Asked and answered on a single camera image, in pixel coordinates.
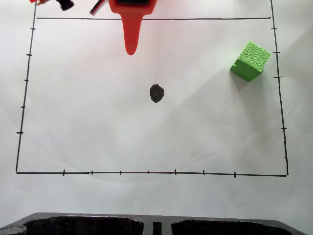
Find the green textured cube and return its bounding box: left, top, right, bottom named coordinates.
left=229, top=41, right=271, bottom=83

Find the black dot mark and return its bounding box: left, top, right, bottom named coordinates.
left=149, top=84, right=165, bottom=103

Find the red white black servo cable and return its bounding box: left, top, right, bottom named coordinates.
left=89, top=0, right=109, bottom=17

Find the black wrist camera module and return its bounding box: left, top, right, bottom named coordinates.
left=58, top=0, right=75, bottom=12

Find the white sheet with drawn frame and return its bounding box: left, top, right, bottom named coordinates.
left=0, top=0, right=313, bottom=222

